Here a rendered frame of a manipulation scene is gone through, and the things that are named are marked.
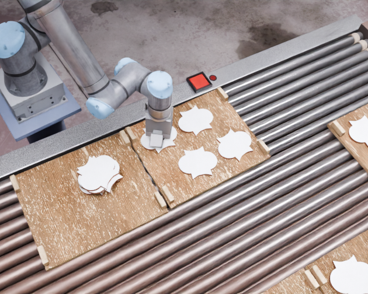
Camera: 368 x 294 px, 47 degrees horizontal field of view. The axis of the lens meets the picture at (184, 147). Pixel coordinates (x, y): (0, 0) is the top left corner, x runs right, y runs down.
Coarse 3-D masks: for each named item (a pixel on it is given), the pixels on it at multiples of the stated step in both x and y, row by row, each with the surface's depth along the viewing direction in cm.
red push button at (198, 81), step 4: (196, 76) 170; (200, 76) 170; (192, 80) 169; (196, 80) 169; (200, 80) 169; (204, 80) 169; (196, 84) 168; (200, 84) 168; (204, 84) 168; (208, 84) 168; (196, 88) 167
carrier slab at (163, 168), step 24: (216, 96) 164; (144, 120) 157; (216, 120) 159; (240, 120) 159; (192, 144) 152; (216, 144) 153; (168, 168) 147; (216, 168) 148; (240, 168) 148; (192, 192) 142
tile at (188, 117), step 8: (184, 112) 158; (192, 112) 158; (200, 112) 159; (208, 112) 159; (184, 120) 156; (192, 120) 156; (200, 120) 157; (208, 120) 157; (184, 128) 154; (192, 128) 155; (200, 128) 155; (208, 128) 155
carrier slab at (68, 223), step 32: (64, 160) 146; (128, 160) 147; (32, 192) 139; (64, 192) 140; (128, 192) 141; (32, 224) 133; (64, 224) 134; (96, 224) 135; (128, 224) 135; (64, 256) 129
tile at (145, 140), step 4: (144, 128) 153; (172, 128) 154; (144, 132) 154; (172, 132) 153; (176, 132) 153; (144, 136) 152; (148, 136) 152; (172, 136) 152; (144, 140) 151; (148, 140) 151; (164, 140) 151; (168, 140) 151; (172, 140) 152; (144, 144) 150; (148, 144) 150; (164, 144) 150; (168, 144) 150; (172, 144) 151; (144, 148) 150; (148, 148) 149; (152, 148) 149; (156, 148) 149; (160, 148) 149; (164, 148) 150
